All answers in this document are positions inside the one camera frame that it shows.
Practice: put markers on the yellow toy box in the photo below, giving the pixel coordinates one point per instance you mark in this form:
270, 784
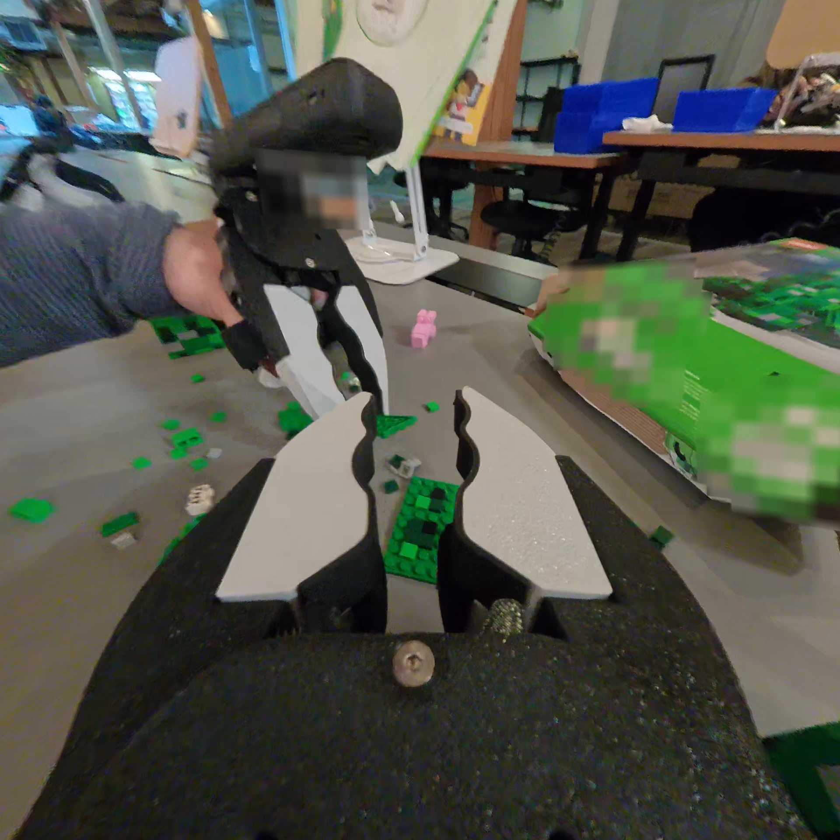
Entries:
459, 111

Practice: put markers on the green plastic bin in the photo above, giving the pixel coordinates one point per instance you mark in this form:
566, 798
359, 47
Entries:
807, 781

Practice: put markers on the person's left hand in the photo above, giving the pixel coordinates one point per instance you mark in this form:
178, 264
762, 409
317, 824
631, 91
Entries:
197, 269

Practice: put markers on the white stand with instruction booklet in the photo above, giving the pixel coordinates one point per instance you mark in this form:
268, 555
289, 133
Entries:
512, 154

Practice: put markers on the black and white device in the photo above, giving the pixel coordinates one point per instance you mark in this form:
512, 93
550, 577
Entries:
39, 177

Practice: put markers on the green mosaic brick panel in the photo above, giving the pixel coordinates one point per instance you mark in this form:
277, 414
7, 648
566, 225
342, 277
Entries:
190, 334

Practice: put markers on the wooden office desk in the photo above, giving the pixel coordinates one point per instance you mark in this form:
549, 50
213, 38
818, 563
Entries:
722, 141

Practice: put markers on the green studded brick plate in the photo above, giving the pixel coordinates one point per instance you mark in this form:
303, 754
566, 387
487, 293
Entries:
420, 525

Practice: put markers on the small white brick piece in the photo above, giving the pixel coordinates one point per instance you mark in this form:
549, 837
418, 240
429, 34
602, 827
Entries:
200, 500

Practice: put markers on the black office chair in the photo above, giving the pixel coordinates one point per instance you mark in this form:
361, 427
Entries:
525, 220

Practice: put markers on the pink toy pig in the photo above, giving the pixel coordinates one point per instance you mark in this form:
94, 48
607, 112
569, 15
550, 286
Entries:
423, 331

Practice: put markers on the open instruction booklet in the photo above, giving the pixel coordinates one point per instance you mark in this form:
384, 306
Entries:
420, 65

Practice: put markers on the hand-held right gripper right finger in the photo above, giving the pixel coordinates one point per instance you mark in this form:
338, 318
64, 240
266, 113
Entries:
525, 518

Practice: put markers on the person's left forearm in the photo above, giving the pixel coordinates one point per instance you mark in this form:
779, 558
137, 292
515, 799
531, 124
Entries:
79, 275

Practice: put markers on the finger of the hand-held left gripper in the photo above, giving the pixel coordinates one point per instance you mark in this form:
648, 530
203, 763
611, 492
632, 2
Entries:
367, 334
298, 348

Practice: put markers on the beige booklet stand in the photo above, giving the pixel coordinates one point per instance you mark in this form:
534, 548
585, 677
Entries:
177, 92

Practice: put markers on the small white grey brick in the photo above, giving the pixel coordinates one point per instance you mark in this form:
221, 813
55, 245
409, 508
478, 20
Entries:
405, 466

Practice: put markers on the grey desk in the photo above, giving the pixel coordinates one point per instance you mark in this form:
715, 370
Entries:
65, 590

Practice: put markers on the black monitor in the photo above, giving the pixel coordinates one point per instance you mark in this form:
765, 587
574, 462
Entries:
686, 88

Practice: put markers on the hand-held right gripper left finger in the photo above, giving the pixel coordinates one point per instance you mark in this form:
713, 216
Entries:
295, 518

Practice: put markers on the green toy box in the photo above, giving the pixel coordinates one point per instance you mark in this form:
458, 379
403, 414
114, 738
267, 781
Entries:
774, 302

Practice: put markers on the blue storage bin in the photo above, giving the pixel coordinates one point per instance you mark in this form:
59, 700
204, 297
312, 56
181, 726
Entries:
722, 108
604, 115

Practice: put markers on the loose small green bricks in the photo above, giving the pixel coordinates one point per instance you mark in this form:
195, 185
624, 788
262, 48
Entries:
31, 510

